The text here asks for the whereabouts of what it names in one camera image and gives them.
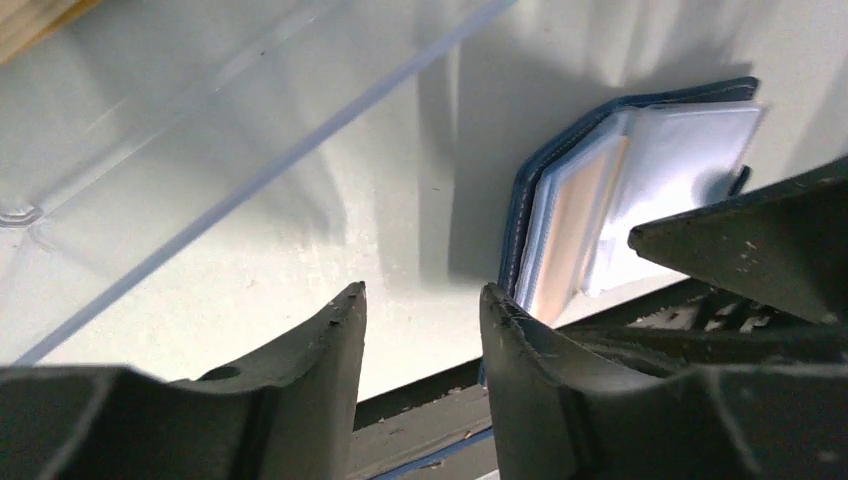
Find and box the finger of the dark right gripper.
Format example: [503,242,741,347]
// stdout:
[628,158,847,325]

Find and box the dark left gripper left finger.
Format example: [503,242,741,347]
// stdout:
[1,282,367,479]

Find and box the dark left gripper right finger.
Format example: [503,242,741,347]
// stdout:
[480,284,847,479]

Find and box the blue leather card holder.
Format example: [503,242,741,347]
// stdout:
[498,76,765,315]

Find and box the clear plastic tray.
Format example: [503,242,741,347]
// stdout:
[1,1,507,365]

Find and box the gold card with black stripe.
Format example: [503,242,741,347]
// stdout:
[1,0,101,65]

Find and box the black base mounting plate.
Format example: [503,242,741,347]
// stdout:
[354,280,847,477]

